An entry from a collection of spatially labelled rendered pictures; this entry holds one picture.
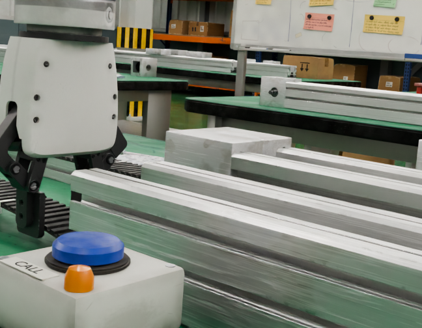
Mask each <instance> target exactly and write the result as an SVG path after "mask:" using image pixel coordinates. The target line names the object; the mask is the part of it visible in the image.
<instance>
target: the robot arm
mask: <svg viewBox="0 0 422 328"><path fill-rule="evenodd" d="M115 1H116V0H14V23H20V24H27V31H19V36H10V38H9V41H8V46H7V50H6V53H5V58H4V62H3V68H2V72H1V81H0V172H1V173H2V174H3V175H4V176H5V177H6V178H7V179H8V180H9V181H10V184H11V186H12V187H15V188H16V224H17V229H18V232H21V233H23V234H26V235H28V236H31V237H33V238H36V239H37V238H42V237H43V236H44V225H45V205H46V195H45V194H44V193H43V192H40V191H39V189H40V184H41V181H42V177H43V175H44V171H45V168H46V163H47V160H48V158H49V157H62V156H73V158H74V163H75V167H76V170H83V169H87V170H89V169H95V168H97V169H102V170H105V171H108V170H109V169H110V167H111V166H112V164H113V163H114V161H115V158H117V157H118V156H119V155H120V154H121V152H122V151H123V150H124V149H125V148H126V147H127V140H126V139H125V137H124V136H123V134H122V132H121V130H120V129H119V127H118V126H117V119H118V90H117V71H116V64H115V54H114V50H113V43H109V37H104V36H102V30H112V31H114V30H115V6H116V2H115ZM8 151H11V152H18V153H17V156H16V160H15V161H14V160H13V159H12V158H11V157H10V156H9V154H8ZM87 159H89V162H88V160H87ZM31 161H32V162H31ZM30 162H31V166H30V168H29V165H30ZM28 169H29V172H27V171H28Z"/></svg>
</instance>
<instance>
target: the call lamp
mask: <svg viewBox="0 0 422 328"><path fill-rule="evenodd" d="M64 289H65V290H66V291H68V292H73V293H85V292H89V291H92V290H93V289H94V274H93V272H92V269H91V267H90V266H87V265H82V264H77V265H72V266H70V267H69V268H68V270H67V272H66V274H65V275H64Z"/></svg>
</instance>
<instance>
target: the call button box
mask: <svg viewBox="0 0 422 328"><path fill-rule="evenodd" d="M72 265H74V264H67V263H64V262H61V261H58V260H56V259H55V258H54V257H52V247H46V248H43V249H37V250H33V251H27V252H24V253H18V254H11V255H8V256H0V328H179V327H180V325H181V319H182V300H183V289H184V270H183V269H182V268H181V267H179V266H176V265H174V264H170V263H168V262H164V261H162V260H158V259H157V258H153V257H151V256H147V255H145V254H142V253H139V252H136V251H133V250H131V249H127V248H124V257H123V258H122V259H121V260H119V261H118V262H114V263H112V264H105V265H98V266H90V267H91V269H92V272H93V274H94V289H93V290H92V291H89V292H85V293H73V292H68V291H66V290H65V289H64V275H65V274H66V272H67V270H68V268H69V267H70V266H72Z"/></svg>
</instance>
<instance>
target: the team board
mask: <svg viewBox="0 0 422 328"><path fill-rule="evenodd" d="M230 48H231V49H233V50H238V58H237V67H236V84H235V93H234V96H244V89H245V80H246V64H247V51H266V52H276V53H295V54H305V55H322V56H331V57H349V58H358V59H375V60H385V61H402V62H419V63H422V0H234V4H233V13H232V31H231V46H230Z"/></svg>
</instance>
